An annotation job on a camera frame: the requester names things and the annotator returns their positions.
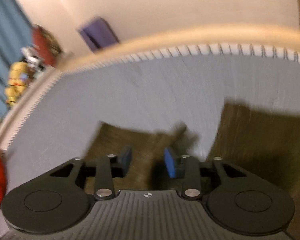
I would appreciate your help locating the panda plush toy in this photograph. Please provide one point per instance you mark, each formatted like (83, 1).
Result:
(33, 59)

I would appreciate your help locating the purple yoga mat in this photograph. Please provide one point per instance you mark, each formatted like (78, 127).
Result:
(98, 34)

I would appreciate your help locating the dark olive corduroy pants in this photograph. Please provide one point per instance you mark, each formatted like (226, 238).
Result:
(262, 142)

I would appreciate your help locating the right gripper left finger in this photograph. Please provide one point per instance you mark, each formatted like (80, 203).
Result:
(107, 168)

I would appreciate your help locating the wooden bed frame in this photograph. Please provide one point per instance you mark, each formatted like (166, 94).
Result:
(232, 39)

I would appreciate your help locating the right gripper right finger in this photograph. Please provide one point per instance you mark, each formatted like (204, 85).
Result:
(187, 169)

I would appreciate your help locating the grey quilted mattress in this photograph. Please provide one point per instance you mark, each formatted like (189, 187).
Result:
(188, 85)

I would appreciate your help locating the dark red patterned cushion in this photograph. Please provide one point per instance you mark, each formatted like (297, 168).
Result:
(46, 45)

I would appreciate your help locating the blue curtain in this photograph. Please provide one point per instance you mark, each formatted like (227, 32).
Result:
(15, 33)

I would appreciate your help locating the yellow bear plush toy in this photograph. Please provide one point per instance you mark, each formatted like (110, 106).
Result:
(17, 83)

